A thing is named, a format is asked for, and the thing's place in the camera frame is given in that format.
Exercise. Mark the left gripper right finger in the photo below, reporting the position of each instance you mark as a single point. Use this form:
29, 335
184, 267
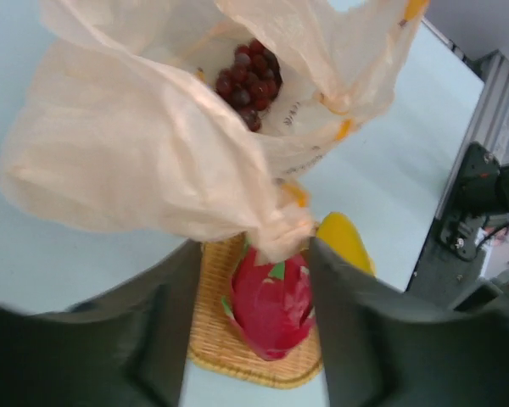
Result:
381, 347

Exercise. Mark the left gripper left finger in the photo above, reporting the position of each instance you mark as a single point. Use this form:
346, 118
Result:
125, 347

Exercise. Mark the woven bamboo tray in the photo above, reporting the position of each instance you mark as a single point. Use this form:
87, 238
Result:
215, 344

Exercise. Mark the red fake fruit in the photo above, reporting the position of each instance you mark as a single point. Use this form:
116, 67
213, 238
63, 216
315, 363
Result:
270, 305

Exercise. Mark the yellow fake banana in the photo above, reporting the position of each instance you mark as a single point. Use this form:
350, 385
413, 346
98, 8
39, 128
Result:
339, 233

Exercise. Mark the translucent orange plastic bag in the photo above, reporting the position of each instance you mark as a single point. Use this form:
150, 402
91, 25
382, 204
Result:
122, 131

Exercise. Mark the dark red fake grapes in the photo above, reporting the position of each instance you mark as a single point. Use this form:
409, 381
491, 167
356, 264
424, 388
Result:
251, 83

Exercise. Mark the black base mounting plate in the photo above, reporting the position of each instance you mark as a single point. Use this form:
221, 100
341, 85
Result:
449, 271

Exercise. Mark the aluminium frame rail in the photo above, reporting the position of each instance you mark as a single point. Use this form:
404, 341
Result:
489, 124

